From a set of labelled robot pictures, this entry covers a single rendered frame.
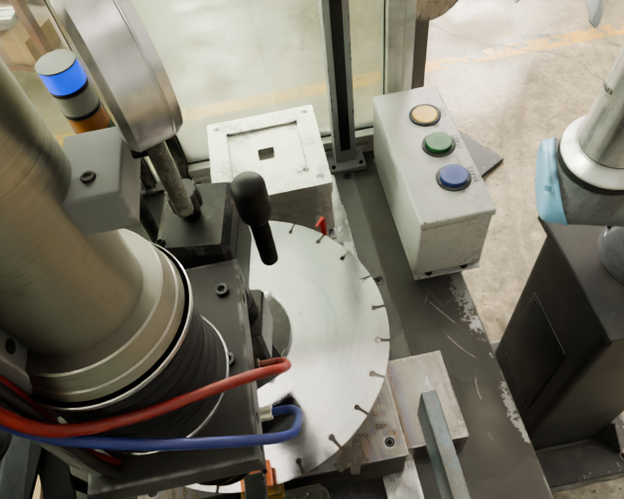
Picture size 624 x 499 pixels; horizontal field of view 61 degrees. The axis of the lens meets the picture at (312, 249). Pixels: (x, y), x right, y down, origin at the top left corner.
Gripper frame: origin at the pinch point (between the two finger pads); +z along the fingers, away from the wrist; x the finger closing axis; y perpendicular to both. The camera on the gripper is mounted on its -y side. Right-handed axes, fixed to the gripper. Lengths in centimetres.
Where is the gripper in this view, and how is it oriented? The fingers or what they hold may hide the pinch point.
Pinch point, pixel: (552, 18)
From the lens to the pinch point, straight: 111.4
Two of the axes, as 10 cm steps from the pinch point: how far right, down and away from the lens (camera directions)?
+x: -7.5, -4.9, 4.4
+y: 6.5, -6.6, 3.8
